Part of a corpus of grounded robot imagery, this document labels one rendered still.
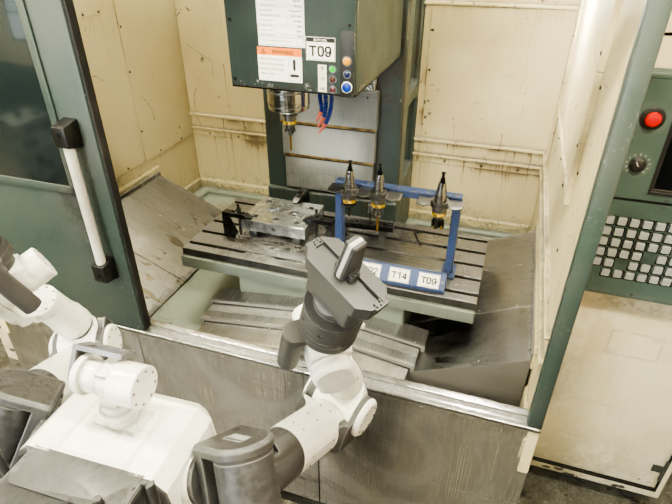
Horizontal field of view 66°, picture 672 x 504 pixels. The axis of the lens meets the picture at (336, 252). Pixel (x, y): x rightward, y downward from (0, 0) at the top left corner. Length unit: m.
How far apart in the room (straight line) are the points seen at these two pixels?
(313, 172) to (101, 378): 1.94
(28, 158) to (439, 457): 1.61
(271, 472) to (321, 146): 1.93
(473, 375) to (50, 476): 1.36
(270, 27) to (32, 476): 1.39
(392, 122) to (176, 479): 1.92
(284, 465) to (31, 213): 1.40
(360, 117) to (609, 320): 1.31
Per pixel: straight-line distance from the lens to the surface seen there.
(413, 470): 1.95
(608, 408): 2.27
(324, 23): 1.73
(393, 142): 2.48
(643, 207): 1.74
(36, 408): 1.00
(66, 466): 0.90
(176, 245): 2.69
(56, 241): 2.00
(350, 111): 2.44
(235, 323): 2.08
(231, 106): 3.17
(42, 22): 1.65
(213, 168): 3.39
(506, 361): 1.83
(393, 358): 1.91
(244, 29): 1.84
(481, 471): 1.87
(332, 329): 0.69
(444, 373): 1.89
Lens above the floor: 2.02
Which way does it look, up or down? 32 degrees down
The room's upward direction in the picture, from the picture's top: straight up
